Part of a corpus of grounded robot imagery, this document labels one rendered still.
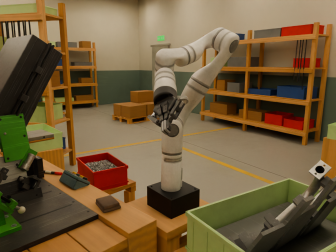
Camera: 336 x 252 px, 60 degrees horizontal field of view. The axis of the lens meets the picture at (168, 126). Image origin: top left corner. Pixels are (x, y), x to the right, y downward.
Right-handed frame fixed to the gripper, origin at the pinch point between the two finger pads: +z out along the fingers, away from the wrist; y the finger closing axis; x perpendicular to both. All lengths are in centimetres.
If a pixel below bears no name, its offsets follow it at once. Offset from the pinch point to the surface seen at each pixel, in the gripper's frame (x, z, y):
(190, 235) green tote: 43.2, 11.6, -19.9
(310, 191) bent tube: 53, 4, 24
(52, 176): 25, -34, -93
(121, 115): 321, -491, -365
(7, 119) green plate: -14, -38, -77
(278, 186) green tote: 78, -16, 9
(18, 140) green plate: -5, -32, -79
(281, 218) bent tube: 51, 11, 12
